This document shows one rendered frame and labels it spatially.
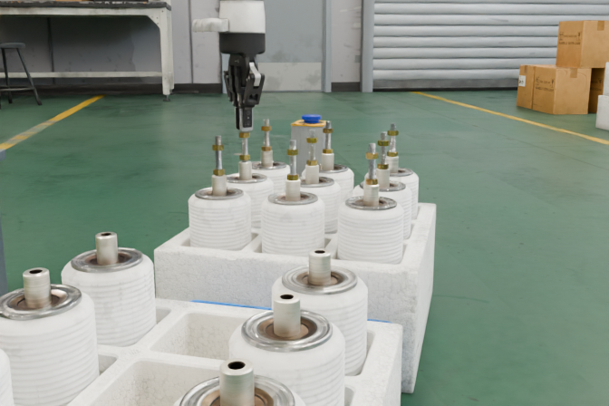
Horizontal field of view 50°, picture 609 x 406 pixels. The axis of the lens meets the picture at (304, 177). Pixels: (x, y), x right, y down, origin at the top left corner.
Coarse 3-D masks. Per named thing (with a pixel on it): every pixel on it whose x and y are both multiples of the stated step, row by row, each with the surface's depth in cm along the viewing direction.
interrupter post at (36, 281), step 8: (24, 272) 59; (32, 272) 59; (40, 272) 60; (48, 272) 59; (24, 280) 58; (32, 280) 58; (40, 280) 58; (48, 280) 59; (24, 288) 59; (32, 288) 58; (40, 288) 58; (48, 288) 59; (24, 296) 59; (32, 296) 58; (40, 296) 59; (48, 296) 59; (32, 304) 59; (40, 304) 59
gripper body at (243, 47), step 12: (228, 36) 104; (240, 36) 104; (252, 36) 104; (264, 36) 106; (228, 48) 104; (240, 48) 104; (252, 48) 104; (264, 48) 107; (240, 60) 106; (252, 60) 105; (240, 72) 106
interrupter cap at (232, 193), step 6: (198, 192) 101; (204, 192) 101; (210, 192) 102; (228, 192) 102; (234, 192) 101; (240, 192) 101; (204, 198) 98; (210, 198) 97; (216, 198) 97; (222, 198) 97; (228, 198) 98
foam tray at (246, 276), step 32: (416, 224) 110; (160, 256) 97; (192, 256) 96; (224, 256) 94; (256, 256) 94; (288, 256) 94; (416, 256) 94; (160, 288) 98; (192, 288) 97; (224, 288) 95; (256, 288) 94; (384, 288) 89; (416, 288) 88; (384, 320) 90; (416, 320) 90; (416, 352) 93
